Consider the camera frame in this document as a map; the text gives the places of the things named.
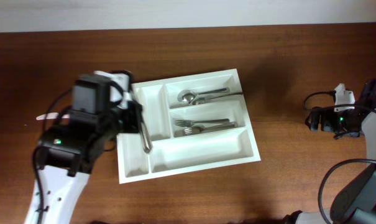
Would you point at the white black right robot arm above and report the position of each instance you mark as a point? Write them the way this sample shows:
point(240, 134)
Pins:
point(348, 117)

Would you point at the white plastic cutlery tray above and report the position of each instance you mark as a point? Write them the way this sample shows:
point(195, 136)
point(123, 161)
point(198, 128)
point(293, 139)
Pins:
point(173, 153)

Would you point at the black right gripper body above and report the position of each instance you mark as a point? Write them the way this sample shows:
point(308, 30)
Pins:
point(339, 122)

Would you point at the pink plastic knife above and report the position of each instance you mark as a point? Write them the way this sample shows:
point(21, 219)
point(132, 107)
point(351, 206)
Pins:
point(51, 116)

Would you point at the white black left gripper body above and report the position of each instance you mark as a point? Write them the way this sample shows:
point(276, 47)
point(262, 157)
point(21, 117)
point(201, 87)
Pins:
point(127, 115)

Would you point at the large silver spoon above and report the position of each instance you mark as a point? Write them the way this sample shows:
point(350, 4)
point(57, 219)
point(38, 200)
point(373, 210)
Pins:
point(203, 100)
point(188, 96)

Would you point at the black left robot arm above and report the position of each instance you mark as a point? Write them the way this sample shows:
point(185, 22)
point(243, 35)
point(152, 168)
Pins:
point(103, 107)

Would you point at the silver fork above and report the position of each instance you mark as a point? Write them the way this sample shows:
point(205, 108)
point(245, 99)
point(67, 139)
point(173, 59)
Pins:
point(201, 129)
point(189, 123)

